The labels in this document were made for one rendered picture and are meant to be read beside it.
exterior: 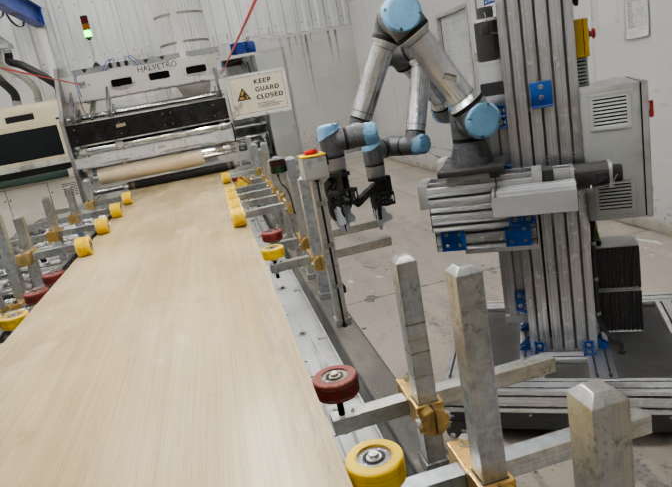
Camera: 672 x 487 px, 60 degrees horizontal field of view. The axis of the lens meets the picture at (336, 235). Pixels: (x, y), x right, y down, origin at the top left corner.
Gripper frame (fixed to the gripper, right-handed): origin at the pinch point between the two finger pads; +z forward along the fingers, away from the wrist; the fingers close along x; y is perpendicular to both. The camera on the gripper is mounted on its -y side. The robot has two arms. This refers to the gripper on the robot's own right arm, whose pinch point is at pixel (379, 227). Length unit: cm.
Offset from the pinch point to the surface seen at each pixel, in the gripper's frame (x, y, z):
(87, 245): 31, -115, -12
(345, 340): -67, -32, 13
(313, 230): -30.6, -30.4, -11.7
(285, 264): -26.3, -41.5, -1.2
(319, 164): -58, -29, -36
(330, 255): -57, -31, -10
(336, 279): -57, -30, -2
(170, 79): 278, -77, -85
